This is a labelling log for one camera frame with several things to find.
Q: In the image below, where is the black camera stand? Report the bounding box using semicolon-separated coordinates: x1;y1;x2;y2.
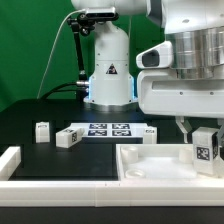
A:
67;14;95;101

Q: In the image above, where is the white cable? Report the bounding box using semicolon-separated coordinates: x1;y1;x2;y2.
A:
36;9;87;100

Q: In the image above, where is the grey external camera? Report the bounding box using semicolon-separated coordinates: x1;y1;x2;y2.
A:
85;7;118;21

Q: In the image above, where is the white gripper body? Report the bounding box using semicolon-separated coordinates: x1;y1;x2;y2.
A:
137;69;224;118

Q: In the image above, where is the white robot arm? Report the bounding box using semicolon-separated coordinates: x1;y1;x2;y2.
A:
71;0;224;122

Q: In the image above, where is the white base tag plate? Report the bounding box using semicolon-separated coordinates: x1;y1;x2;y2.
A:
70;123;147;138

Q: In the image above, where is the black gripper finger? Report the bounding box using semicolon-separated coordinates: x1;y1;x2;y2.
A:
217;119;224;157
175;116;192;143

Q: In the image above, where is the white square tabletop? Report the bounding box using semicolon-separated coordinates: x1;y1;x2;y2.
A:
116;144;224;181

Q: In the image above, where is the black cable bundle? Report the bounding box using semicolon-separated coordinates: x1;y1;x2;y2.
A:
41;81;90;100

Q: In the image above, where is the white U-shaped obstacle fence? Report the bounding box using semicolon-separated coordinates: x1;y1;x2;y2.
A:
0;146;224;207

